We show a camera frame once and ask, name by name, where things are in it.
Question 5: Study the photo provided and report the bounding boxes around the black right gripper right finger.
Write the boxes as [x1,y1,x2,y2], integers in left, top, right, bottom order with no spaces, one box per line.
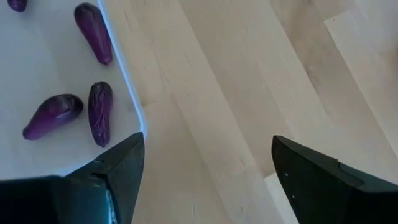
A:
[271,134,398,224]

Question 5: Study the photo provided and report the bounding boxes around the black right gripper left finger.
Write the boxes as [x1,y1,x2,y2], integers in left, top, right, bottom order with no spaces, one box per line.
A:
[0,131,146,224]

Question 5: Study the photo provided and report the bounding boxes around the small purple eggplant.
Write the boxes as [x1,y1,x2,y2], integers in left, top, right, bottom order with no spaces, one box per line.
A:
[73,2,114,66]
[88,81,114,148]
[22,93,84,141]
[6,0,28,12]

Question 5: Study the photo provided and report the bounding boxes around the translucent clear plastic bin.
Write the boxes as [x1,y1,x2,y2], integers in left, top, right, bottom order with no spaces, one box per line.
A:
[0,0,149,182]

